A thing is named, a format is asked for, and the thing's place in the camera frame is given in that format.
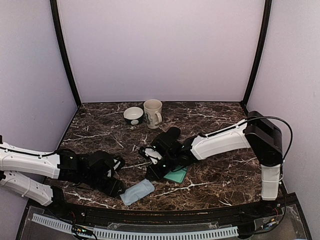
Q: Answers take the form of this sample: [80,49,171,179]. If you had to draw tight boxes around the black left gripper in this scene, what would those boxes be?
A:
[82,172,125,198]

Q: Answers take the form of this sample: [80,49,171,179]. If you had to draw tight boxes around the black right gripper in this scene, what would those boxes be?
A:
[145,152,178,181]

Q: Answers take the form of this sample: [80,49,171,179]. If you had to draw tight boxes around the black glasses case beige lining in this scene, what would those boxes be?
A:
[157,127,181,146]

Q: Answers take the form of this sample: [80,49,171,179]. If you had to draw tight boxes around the blue grey glasses case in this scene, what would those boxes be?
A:
[164,166,188,184]

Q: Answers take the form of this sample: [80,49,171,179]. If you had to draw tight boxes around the light blue cloth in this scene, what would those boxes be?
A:
[120,179,155,206]

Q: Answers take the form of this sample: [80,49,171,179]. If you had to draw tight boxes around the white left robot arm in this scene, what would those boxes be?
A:
[0,141,126,218]

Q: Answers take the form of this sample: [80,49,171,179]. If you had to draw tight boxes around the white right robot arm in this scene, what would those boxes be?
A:
[138,110,293,217]

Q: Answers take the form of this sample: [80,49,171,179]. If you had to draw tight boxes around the cream ceramic mug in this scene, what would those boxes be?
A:
[143,99,163,129]

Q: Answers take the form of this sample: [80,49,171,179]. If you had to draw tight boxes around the white teal ceramic bowl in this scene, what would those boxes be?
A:
[123,106,145,126]

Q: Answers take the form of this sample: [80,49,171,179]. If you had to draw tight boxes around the black front rail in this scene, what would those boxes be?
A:
[20,193,301,226]

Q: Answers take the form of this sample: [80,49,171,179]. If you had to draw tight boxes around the white slotted cable duct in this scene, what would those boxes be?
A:
[31,213,239,240]

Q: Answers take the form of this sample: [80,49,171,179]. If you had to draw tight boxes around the black left corner post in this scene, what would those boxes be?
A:
[49,0,82,108]

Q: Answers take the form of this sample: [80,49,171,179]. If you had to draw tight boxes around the black corner post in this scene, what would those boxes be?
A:
[49,0,82,108]
[240,0,273,109]

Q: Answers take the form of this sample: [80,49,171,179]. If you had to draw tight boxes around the black right corner post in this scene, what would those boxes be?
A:
[240,0,273,109]

